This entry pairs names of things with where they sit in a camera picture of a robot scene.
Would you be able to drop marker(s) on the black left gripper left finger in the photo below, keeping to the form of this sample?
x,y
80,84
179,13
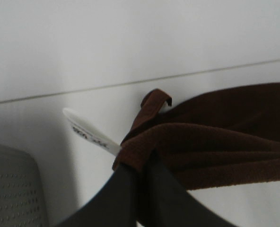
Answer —
x,y
115,205

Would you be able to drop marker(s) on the grey perforated basket orange rim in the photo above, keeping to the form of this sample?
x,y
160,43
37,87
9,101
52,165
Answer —
x,y
22,202

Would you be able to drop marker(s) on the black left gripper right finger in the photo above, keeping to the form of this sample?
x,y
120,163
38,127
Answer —
x,y
164,202

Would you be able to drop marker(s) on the brown towel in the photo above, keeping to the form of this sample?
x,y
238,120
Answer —
x,y
221,138

